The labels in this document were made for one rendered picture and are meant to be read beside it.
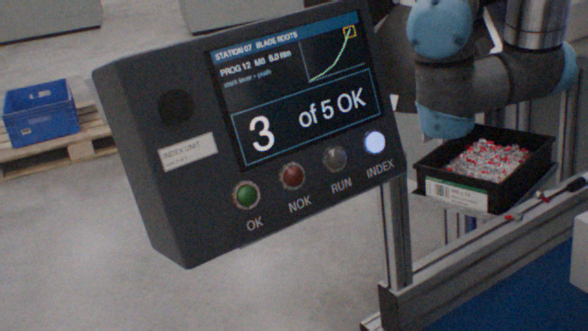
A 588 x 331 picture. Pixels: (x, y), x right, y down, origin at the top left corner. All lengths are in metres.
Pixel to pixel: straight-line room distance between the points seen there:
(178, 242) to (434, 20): 0.41
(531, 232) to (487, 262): 0.10
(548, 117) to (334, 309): 0.98
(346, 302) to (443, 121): 1.44
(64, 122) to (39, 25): 4.49
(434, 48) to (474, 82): 0.09
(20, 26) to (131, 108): 7.85
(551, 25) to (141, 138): 0.54
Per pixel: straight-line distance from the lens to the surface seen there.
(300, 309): 2.17
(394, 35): 1.26
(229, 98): 0.52
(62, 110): 3.88
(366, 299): 2.18
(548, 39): 0.84
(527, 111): 1.71
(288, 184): 0.55
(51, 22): 8.28
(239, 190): 0.53
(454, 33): 0.74
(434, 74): 0.78
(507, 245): 0.94
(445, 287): 0.87
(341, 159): 0.57
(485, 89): 0.81
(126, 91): 0.50
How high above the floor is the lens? 1.36
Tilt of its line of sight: 25 degrees down
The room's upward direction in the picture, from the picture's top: 8 degrees counter-clockwise
